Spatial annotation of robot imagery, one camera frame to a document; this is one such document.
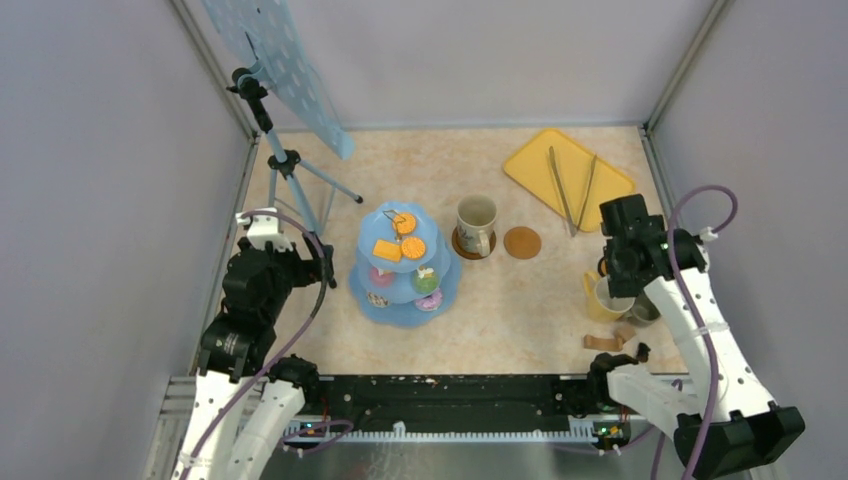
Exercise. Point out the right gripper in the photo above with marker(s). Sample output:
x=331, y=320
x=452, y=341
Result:
x=619, y=285

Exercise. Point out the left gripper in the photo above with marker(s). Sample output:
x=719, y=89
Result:
x=319, y=267

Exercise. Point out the yellow ceramic mug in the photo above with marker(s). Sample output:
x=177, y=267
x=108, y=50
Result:
x=601, y=306

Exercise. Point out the white sprinkled donut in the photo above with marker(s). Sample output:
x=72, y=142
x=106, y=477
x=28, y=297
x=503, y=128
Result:
x=377, y=301

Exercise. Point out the square orange biscuit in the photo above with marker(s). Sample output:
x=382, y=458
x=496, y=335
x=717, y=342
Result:
x=387, y=250

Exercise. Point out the orange round biscuit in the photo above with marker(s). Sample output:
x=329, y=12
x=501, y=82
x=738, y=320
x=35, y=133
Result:
x=413, y=248
x=404, y=223

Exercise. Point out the light brown round coaster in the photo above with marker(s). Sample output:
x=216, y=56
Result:
x=522, y=243

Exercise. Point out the green cupcake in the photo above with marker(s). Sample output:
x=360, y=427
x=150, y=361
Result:
x=425, y=280

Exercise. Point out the pink frosted donut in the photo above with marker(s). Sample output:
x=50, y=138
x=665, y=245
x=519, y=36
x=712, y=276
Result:
x=430, y=302

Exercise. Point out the dark brown round coaster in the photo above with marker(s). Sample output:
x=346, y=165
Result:
x=459, y=241

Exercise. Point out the beige ceramic mug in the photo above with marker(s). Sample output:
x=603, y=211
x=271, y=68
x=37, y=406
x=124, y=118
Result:
x=477, y=214

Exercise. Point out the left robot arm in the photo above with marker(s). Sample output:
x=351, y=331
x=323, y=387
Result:
x=246, y=394

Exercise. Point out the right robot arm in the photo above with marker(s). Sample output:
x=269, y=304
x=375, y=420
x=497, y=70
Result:
x=731, y=422

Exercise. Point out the small wooden block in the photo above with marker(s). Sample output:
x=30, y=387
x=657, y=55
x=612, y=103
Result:
x=620, y=336

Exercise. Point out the blue three-tier cake stand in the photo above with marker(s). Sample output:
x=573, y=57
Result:
x=402, y=311

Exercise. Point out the yellow serving tray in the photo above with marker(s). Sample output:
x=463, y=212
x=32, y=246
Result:
x=568, y=177

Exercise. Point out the blue tripod stand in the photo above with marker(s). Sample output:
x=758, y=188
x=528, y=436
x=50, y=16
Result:
x=284, y=162

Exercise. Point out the blue perforated board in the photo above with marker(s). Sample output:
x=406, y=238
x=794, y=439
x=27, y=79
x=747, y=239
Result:
x=263, y=37

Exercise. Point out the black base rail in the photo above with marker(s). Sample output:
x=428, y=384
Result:
x=441, y=404

